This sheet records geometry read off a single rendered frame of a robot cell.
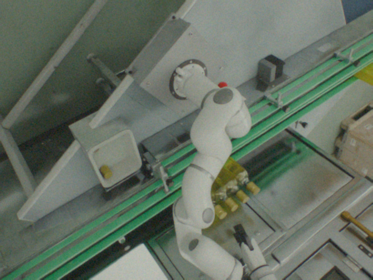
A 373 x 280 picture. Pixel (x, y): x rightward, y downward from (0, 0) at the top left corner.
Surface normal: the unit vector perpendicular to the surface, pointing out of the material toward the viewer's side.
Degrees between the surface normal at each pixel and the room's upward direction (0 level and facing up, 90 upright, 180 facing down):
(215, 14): 0
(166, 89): 5
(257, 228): 90
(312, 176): 90
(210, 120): 86
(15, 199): 90
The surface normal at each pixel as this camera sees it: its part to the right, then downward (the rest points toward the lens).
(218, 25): 0.58, 0.56
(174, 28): -0.50, -0.32
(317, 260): -0.11, -0.67
